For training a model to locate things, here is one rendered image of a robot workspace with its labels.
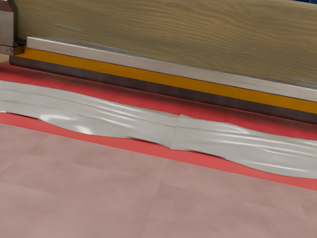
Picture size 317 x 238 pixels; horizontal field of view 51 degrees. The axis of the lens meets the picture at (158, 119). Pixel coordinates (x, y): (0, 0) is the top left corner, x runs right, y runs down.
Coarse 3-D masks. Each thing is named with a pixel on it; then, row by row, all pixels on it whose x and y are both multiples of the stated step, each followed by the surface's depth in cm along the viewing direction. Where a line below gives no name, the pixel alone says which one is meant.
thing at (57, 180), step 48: (96, 96) 30; (144, 96) 32; (0, 144) 19; (48, 144) 20; (96, 144) 21; (144, 144) 22; (0, 192) 15; (48, 192) 15; (96, 192) 16; (144, 192) 16
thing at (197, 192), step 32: (256, 128) 28; (288, 128) 30; (192, 160) 21; (224, 160) 21; (160, 192) 17; (192, 192) 17; (224, 192) 18; (256, 192) 18; (288, 192) 19; (160, 224) 14; (192, 224) 15; (224, 224) 15; (256, 224) 15; (288, 224) 16
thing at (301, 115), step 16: (16, 64) 33; (32, 64) 33; (48, 64) 32; (96, 80) 32; (112, 80) 32; (128, 80) 32; (176, 96) 31; (192, 96) 31; (208, 96) 31; (224, 96) 31; (256, 112) 31; (272, 112) 30; (288, 112) 30; (304, 112) 30
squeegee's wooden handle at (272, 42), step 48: (48, 0) 30; (96, 0) 29; (144, 0) 28; (192, 0) 28; (240, 0) 27; (288, 0) 27; (144, 48) 29; (192, 48) 29; (240, 48) 28; (288, 48) 28
